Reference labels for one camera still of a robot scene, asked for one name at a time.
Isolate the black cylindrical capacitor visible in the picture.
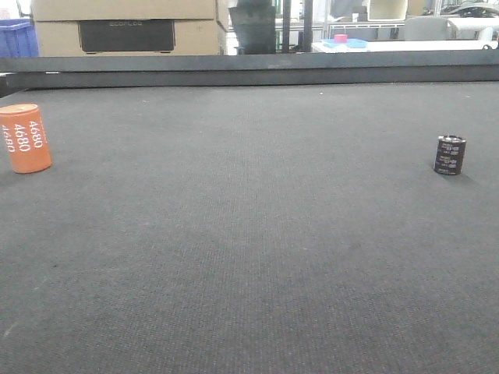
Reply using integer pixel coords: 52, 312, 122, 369
434, 135, 467, 175

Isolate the black bin in background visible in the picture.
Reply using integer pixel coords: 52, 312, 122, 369
228, 3, 276, 55

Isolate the pink tape roll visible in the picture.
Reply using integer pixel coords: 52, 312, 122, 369
334, 34, 348, 44

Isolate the light blue tray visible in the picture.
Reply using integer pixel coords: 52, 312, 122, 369
322, 38, 368, 49

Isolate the orange cylinder marked 4680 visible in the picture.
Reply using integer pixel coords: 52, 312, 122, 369
1, 104, 52, 174

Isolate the white background table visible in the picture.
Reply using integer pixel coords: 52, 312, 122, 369
312, 40, 498, 53

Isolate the cardboard box with black print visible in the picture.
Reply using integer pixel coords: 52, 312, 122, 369
32, 0, 229, 57

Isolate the blue plastic crate far left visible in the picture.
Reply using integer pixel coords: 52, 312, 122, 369
0, 19, 39, 58

